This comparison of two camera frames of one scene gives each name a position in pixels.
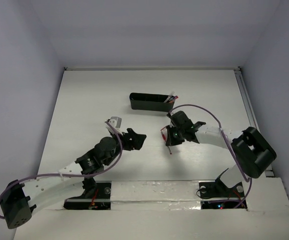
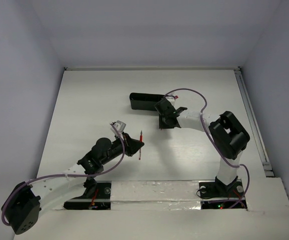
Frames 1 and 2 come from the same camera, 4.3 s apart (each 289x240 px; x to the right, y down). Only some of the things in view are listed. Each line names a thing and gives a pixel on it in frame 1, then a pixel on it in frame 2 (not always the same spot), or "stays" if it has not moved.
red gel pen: (170, 152) -> (141, 139)
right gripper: (170, 141) -> (163, 124)
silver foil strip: (150, 195) stays
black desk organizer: (151, 102) stays
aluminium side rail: (250, 109) stays
